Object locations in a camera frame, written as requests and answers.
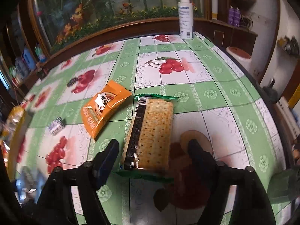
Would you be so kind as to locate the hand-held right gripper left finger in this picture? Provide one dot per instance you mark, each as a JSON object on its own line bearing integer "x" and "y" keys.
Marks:
{"x": 105, "y": 163}

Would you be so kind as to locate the small blue-white candy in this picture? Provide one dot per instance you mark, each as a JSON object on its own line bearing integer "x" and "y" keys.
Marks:
{"x": 56, "y": 125}

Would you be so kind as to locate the white spray bottle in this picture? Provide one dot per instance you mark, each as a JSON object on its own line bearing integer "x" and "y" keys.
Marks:
{"x": 185, "y": 18}

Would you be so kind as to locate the green fruit-print tablecloth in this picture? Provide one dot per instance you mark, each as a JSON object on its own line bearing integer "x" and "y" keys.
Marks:
{"x": 211, "y": 79}

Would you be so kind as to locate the green-white bag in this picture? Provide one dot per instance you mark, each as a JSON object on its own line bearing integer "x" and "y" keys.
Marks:
{"x": 40, "y": 52}

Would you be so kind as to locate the dark cluttered heap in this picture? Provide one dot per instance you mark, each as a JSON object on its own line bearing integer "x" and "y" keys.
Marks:
{"x": 289, "y": 44}

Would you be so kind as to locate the flower mural panel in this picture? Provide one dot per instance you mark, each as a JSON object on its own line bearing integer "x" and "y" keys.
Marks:
{"x": 105, "y": 4}

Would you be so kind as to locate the white stool, red seat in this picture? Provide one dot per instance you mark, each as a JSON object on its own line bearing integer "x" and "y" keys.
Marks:
{"x": 239, "y": 56}

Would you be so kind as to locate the grey dark object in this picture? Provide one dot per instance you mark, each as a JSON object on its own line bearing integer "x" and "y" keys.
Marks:
{"x": 270, "y": 91}

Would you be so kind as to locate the white yellow-striped pole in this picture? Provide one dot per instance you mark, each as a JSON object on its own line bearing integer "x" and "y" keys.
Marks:
{"x": 213, "y": 0}

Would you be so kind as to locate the green-edged cracker packet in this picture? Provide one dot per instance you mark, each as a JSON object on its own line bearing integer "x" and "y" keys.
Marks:
{"x": 152, "y": 133}

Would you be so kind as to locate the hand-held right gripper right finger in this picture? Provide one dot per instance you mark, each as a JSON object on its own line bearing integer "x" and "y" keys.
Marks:
{"x": 196, "y": 154}

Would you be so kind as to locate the purple bottle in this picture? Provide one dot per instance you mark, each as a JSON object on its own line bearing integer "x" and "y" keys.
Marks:
{"x": 231, "y": 16}
{"x": 238, "y": 17}

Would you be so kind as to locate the orange snack packet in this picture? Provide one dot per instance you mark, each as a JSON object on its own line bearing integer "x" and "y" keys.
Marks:
{"x": 103, "y": 107}

